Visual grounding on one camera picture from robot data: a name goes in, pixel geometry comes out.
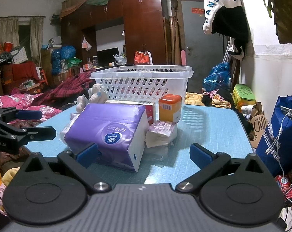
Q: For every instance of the dark red wooden wardrobe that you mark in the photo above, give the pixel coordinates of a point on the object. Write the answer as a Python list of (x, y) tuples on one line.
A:
[(145, 22)]

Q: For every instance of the brown paper bag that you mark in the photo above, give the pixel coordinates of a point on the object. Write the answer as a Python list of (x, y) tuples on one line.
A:
[(259, 122)]

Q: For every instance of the green yellow box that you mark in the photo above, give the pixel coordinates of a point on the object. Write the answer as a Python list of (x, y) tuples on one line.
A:
[(242, 96)]

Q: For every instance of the blue shopping bag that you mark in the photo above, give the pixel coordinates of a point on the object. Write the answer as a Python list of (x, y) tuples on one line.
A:
[(275, 146)]

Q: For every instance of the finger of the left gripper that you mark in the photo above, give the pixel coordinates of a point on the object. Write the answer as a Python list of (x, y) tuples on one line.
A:
[(9, 114), (31, 133)]

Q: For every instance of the beige curtains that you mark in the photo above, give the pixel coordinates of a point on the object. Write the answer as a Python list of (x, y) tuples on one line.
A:
[(9, 32)]

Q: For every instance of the white black hanging jacket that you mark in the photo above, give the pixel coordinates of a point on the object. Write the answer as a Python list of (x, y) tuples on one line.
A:
[(228, 18)]

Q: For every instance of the small pink tissue pack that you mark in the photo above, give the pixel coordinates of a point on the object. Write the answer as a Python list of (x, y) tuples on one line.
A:
[(161, 134)]

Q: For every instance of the orange medicine box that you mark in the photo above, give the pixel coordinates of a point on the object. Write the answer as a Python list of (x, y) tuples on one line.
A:
[(170, 107)]

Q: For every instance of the blue plastic bag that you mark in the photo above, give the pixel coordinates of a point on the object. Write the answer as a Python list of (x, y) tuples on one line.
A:
[(218, 77)]

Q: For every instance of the purple tissue pack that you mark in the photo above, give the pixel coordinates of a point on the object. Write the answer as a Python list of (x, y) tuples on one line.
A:
[(118, 129)]

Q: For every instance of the pink floral quilt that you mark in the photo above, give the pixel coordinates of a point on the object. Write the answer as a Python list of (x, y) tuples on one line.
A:
[(24, 102)]

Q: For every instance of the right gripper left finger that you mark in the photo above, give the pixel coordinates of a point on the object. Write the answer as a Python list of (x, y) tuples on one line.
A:
[(75, 165)]

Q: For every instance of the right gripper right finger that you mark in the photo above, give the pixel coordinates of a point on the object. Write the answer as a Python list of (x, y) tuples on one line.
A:
[(211, 165)]

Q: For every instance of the red white hanging bag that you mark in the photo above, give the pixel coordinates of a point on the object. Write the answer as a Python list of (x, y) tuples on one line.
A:
[(142, 58)]

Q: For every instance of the red plaid blanket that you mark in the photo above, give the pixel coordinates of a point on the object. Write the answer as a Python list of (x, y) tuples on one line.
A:
[(66, 92)]

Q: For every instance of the grey metal door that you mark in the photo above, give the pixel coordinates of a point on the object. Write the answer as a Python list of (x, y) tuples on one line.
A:
[(203, 51)]

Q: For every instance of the plush toy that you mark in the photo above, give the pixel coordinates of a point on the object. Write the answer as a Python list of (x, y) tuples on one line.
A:
[(96, 94)]

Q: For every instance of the orange yellow capsule box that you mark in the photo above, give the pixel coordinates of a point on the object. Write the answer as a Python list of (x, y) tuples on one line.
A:
[(149, 107)]

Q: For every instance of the white plastic laundry basket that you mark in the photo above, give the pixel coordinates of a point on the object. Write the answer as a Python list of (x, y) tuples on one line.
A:
[(143, 83)]

